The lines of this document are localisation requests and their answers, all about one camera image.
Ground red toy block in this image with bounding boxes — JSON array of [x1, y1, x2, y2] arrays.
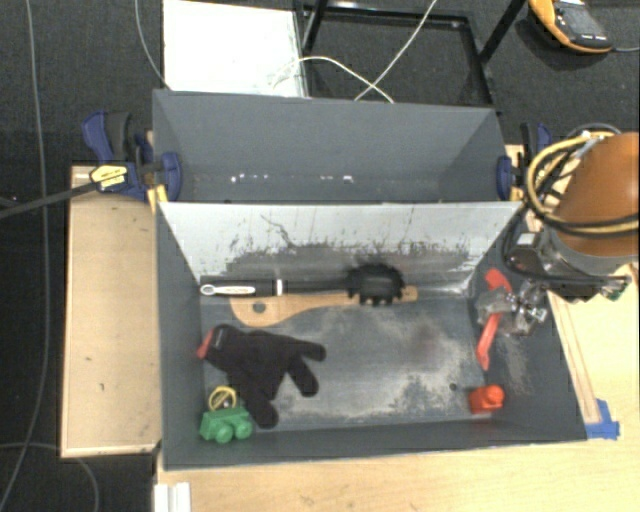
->
[[467, 383, 507, 416]]

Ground pale wood board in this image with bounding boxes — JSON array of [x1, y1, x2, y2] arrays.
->
[[59, 163, 164, 459]]

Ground black glove with red tag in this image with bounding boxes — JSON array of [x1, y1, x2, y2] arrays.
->
[[196, 323, 328, 430]]

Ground green toy block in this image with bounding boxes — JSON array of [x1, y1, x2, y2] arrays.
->
[[198, 404, 254, 445]]

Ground red-orange long plastic tool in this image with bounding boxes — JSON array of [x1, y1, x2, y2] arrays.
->
[[474, 268, 513, 372]]

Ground pale wooden spoon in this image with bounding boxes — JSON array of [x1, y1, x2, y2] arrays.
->
[[229, 285, 419, 329]]

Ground grey metal bin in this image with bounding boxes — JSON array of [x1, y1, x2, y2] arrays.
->
[[151, 88, 589, 471]]

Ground yellow rubber ring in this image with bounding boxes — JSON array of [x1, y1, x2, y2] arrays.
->
[[208, 384, 238, 411]]

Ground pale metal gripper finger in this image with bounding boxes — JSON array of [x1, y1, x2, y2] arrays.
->
[[474, 289, 522, 326], [505, 302, 549, 340]]

